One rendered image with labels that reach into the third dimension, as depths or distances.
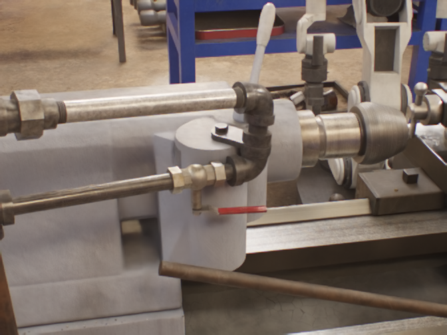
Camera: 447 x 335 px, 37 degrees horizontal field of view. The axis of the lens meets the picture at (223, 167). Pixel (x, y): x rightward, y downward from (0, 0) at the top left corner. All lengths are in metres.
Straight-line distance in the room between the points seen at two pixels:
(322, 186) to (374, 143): 1.76
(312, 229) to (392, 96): 1.15
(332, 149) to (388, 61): 1.43
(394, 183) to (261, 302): 0.33
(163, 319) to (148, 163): 0.20
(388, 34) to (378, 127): 1.41
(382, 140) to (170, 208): 0.31
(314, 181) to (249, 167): 1.97
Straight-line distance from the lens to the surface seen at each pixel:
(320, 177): 2.75
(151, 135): 0.81
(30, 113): 0.62
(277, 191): 2.97
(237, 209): 0.76
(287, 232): 1.19
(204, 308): 1.20
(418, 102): 1.26
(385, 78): 2.28
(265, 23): 0.84
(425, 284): 1.30
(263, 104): 0.72
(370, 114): 0.93
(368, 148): 0.93
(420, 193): 1.28
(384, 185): 1.28
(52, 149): 0.82
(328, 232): 1.20
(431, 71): 2.41
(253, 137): 0.74
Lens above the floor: 1.50
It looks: 28 degrees down
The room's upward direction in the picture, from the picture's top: straight up
